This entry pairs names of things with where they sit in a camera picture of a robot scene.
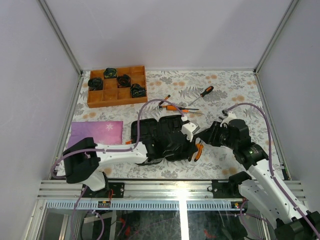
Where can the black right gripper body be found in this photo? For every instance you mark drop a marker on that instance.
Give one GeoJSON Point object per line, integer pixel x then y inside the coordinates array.
{"type": "Point", "coordinates": [220, 136]}

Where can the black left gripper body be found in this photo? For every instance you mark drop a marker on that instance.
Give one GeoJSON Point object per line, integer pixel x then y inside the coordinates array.
{"type": "Point", "coordinates": [184, 150]}

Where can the orange handled pliers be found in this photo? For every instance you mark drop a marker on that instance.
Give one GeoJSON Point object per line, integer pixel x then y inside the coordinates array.
{"type": "Point", "coordinates": [196, 155]}

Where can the black plastic tool case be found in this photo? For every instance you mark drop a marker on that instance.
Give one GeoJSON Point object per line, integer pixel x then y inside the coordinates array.
{"type": "Point", "coordinates": [152, 128]}

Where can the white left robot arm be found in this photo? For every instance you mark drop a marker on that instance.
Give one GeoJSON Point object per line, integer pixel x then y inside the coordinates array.
{"type": "Point", "coordinates": [85, 161]}

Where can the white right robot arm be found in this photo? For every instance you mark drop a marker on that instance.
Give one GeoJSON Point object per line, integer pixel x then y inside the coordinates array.
{"type": "Point", "coordinates": [290, 219]}

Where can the floral patterned table mat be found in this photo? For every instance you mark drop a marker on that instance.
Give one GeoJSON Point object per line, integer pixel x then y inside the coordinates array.
{"type": "Point", "coordinates": [237, 89]}

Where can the thin orange precision screwdriver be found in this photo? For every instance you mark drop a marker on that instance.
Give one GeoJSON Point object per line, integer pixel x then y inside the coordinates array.
{"type": "Point", "coordinates": [192, 112]}

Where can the small orange black screwdriver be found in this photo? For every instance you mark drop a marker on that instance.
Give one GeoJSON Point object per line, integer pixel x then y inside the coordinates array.
{"type": "Point", "coordinates": [165, 99]}

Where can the large orange black screwdriver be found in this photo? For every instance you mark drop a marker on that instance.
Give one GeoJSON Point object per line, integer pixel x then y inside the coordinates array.
{"type": "Point", "coordinates": [204, 93]}

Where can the black rolled tape right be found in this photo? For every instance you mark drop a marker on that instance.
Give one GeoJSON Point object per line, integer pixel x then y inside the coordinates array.
{"type": "Point", "coordinates": [137, 91]}

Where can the black rolled tape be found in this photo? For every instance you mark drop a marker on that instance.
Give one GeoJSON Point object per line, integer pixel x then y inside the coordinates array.
{"type": "Point", "coordinates": [137, 91]}
{"type": "Point", "coordinates": [124, 81]}
{"type": "Point", "coordinates": [95, 84]}
{"type": "Point", "coordinates": [110, 73]}

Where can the purple folded cloth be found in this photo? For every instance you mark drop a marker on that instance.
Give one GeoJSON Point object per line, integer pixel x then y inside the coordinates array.
{"type": "Point", "coordinates": [102, 132]}

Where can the orange wooden compartment tray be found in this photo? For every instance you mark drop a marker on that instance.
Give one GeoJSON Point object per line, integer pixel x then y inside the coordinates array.
{"type": "Point", "coordinates": [112, 94]}

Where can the black rolled tape middle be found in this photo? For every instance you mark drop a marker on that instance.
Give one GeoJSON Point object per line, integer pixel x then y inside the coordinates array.
{"type": "Point", "coordinates": [124, 81]}

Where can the black rolled tape top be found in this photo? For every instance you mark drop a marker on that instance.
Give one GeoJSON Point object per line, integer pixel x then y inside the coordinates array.
{"type": "Point", "coordinates": [110, 73]}

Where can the black rolled tape left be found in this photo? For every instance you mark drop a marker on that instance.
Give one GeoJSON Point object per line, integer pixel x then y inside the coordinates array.
{"type": "Point", "coordinates": [95, 84]}

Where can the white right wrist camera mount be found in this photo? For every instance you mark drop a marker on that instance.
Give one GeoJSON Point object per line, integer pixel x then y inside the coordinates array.
{"type": "Point", "coordinates": [227, 117]}

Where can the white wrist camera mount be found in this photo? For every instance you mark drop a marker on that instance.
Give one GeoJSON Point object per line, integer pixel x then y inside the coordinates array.
{"type": "Point", "coordinates": [227, 117]}
{"type": "Point", "coordinates": [188, 128]}

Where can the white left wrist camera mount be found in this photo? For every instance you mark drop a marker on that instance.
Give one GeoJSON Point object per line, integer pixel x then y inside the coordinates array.
{"type": "Point", "coordinates": [188, 128]}

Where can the orange handled utility knife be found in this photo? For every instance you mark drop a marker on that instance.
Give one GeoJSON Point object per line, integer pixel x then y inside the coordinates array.
{"type": "Point", "coordinates": [173, 108]}

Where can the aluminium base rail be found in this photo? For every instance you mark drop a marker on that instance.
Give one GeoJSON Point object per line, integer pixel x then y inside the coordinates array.
{"type": "Point", "coordinates": [141, 195]}

